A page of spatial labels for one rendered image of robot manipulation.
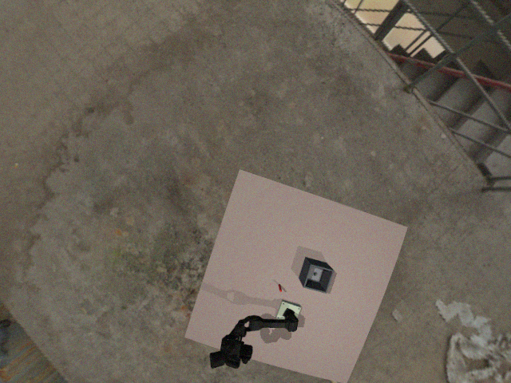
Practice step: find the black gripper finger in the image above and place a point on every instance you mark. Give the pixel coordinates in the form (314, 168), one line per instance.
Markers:
(241, 330)
(234, 353)

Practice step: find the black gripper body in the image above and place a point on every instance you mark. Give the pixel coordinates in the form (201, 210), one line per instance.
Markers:
(229, 362)

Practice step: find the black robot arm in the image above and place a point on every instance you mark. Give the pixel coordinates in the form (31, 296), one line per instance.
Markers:
(256, 323)

